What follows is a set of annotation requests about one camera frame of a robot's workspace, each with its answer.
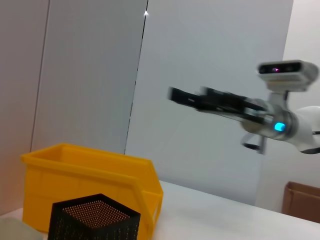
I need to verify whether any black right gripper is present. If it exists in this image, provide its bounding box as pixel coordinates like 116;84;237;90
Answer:
168;86;270;123

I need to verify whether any black mesh pen holder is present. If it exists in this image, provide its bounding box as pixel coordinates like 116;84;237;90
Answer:
47;193;141;240

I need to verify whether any green glass fruit plate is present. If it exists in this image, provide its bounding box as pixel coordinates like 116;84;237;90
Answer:
0;216;43;240

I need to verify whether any yellow plastic bin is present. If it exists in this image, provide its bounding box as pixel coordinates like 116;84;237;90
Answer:
20;142;165;237

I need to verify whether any brown cardboard box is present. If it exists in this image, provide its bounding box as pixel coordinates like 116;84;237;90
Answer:
281;181;320;223

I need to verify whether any silver right camera bracket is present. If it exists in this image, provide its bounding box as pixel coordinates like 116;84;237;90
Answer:
267;90;289;107

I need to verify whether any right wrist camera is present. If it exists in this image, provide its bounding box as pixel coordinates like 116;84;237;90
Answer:
257;59;320;92

